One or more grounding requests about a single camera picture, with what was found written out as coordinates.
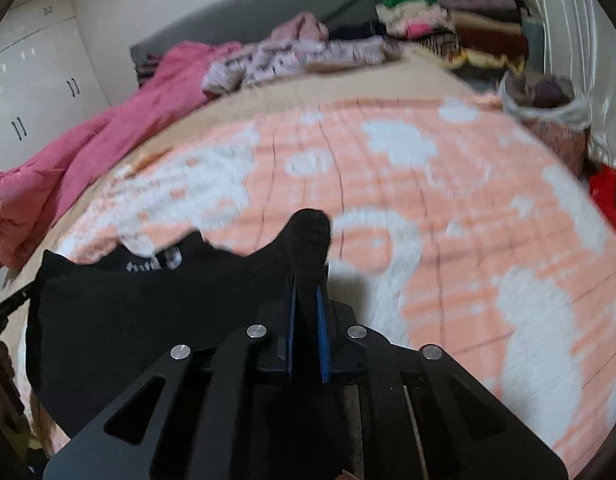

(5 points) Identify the grey-blue cushion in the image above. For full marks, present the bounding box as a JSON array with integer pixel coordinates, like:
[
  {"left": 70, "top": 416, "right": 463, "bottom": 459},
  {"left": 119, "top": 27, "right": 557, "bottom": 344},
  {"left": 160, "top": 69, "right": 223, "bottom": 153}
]
[{"left": 522, "top": 20, "right": 546, "bottom": 74}]

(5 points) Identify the dark navy garment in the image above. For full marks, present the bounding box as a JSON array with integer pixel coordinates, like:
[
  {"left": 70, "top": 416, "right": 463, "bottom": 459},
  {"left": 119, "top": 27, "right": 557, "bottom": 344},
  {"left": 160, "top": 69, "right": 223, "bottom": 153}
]
[{"left": 330, "top": 20, "right": 389, "bottom": 42}]

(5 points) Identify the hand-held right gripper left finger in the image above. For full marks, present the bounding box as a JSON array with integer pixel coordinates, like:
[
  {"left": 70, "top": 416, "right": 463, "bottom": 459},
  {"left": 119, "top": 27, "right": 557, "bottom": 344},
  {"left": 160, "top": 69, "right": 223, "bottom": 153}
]
[{"left": 42, "top": 272, "right": 299, "bottom": 480}]

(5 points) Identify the peach and white blanket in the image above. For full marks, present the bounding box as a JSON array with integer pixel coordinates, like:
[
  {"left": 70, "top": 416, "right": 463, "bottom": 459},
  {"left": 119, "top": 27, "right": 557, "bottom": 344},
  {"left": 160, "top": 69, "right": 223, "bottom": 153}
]
[{"left": 53, "top": 95, "right": 616, "bottom": 467}]

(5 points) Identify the grey headboard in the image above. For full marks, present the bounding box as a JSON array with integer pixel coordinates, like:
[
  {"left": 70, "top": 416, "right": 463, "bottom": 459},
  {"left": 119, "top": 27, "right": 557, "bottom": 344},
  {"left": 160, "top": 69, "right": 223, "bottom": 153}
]
[{"left": 129, "top": 0, "right": 389, "bottom": 81}]

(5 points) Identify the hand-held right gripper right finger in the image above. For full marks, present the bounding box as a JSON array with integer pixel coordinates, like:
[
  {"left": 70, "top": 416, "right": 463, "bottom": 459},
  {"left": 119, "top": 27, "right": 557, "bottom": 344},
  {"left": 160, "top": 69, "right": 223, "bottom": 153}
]
[{"left": 315, "top": 280, "right": 568, "bottom": 480}]

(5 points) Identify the white curtain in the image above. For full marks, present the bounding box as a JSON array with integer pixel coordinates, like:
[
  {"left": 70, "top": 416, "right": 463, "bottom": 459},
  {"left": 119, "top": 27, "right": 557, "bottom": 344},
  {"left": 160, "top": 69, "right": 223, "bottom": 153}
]
[{"left": 505, "top": 0, "right": 616, "bottom": 201}]

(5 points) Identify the white plastic bag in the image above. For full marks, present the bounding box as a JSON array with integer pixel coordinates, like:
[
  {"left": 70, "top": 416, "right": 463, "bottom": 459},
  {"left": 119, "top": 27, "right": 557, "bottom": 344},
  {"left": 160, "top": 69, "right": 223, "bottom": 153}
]
[{"left": 500, "top": 70, "right": 594, "bottom": 127}]

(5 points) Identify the pile of folded clothes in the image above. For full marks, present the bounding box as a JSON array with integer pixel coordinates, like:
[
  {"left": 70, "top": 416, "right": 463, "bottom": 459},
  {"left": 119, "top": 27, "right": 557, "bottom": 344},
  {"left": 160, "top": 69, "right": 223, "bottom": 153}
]
[{"left": 375, "top": 0, "right": 531, "bottom": 71}]

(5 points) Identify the black sweater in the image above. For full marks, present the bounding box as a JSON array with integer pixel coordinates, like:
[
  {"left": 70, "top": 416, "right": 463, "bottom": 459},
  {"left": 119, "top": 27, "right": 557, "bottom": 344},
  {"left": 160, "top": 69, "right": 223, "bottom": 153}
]
[{"left": 25, "top": 209, "right": 333, "bottom": 461}]

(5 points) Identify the mauve pink garment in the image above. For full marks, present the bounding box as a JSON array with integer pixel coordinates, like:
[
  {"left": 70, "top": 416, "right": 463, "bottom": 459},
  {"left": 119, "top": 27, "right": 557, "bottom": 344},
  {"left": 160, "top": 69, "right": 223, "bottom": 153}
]
[{"left": 270, "top": 12, "right": 331, "bottom": 44}]

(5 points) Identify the dark striped garment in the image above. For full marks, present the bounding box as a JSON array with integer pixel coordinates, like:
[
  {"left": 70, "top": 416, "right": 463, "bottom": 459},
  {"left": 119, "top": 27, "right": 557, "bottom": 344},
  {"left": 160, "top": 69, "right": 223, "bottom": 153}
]
[{"left": 135, "top": 52, "right": 165, "bottom": 84}]

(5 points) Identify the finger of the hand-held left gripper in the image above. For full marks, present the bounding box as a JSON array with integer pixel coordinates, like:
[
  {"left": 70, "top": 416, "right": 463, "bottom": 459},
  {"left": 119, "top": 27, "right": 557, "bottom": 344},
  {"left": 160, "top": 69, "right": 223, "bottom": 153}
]
[{"left": 0, "top": 280, "right": 40, "bottom": 318}]

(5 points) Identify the red cloth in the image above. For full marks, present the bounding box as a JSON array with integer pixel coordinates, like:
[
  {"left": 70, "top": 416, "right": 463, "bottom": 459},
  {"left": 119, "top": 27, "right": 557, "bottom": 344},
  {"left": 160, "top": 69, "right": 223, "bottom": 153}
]
[{"left": 588, "top": 165, "right": 616, "bottom": 241}]

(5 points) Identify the white wardrobe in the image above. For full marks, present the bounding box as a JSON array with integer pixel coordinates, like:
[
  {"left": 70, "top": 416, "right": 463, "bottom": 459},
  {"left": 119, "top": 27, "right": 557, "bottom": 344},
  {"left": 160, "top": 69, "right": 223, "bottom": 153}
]
[{"left": 0, "top": 0, "right": 115, "bottom": 171}]

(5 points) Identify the lilac patterned garment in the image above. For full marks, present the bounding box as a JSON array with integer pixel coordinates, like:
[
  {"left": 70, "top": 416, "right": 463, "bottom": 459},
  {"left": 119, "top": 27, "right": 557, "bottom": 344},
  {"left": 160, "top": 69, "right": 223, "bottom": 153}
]
[{"left": 203, "top": 35, "right": 403, "bottom": 94}]

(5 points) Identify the pink quilt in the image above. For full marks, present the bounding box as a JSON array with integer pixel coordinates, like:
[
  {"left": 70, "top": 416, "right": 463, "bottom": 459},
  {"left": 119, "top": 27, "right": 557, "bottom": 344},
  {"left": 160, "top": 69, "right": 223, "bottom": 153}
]
[{"left": 0, "top": 42, "right": 243, "bottom": 272}]

